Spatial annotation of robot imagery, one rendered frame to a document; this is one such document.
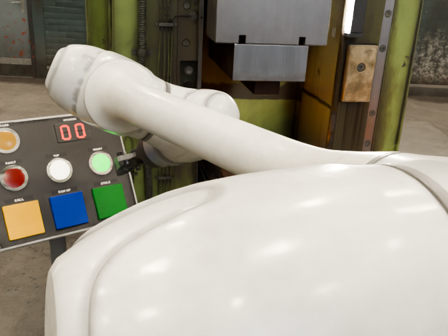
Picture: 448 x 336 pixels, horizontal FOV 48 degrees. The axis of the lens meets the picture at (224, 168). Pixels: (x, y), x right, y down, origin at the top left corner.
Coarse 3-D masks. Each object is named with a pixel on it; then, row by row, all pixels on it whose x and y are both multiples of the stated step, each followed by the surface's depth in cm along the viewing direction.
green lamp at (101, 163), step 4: (96, 156) 120; (100, 156) 121; (104, 156) 121; (92, 160) 119; (96, 160) 120; (100, 160) 120; (104, 160) 121; (108, 160) 121; (96, 164) 120; (100, 164) 120; (104, 164) 121; (108, 164) 121; (96, 168) 119; (100, 168) 120; (104, 168) 120; (108, 168) 121
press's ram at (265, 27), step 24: (216, 0) 124; (240, 0) 124; (264, 0) 125; (288, 0) 126; (312, 0) 127; (216, 24) 125; (240, 24) 126; (264, 24) 127; (288, 24) 128; (312, 24) 129
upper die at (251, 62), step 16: (224, 48) 141; (240, 48) 128; (256, 48) 129; (272, 48) 130; (288, 48) 130; (304, 48) 131; (224, 64) 141; (240, 64) 130; (256, 64) 130; (272, 64) 131; (288, 64) 132; (304, 64) 133; (240, 80) 131; (256, 80) 132; (272, 80) 133; (288, 80) 134; (304, 80) 134
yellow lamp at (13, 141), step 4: (0, 132) 110; (4, 132) 110; (8, 132) 110; (0, 136) 109; (4, 136) 110; (8, 136) 110; (12, 136) 111; (0, 140) 109; (4, 140) 110; (8, 140) 110; (12, 140) 110; (16, 140) 111; (0, 144) 109; (4, 144) 109; (8, 144) 110; (12, 144) 110; (0, 148) 109; (4, 148) 109; (8, 148) 110; (12, 148) 110
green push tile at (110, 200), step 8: (120, 184) 121; (96, 192) 118; (104, 192) 119; (112, 192) 120; (120, 192) 121; (96, 200) 118; (104, 200) 119; (112, 200) 120; (120, 200) 121; (96, 208) 118; (104, 208) 118; (112, 208) 119; (120, 208) 120; (104, 216) 118
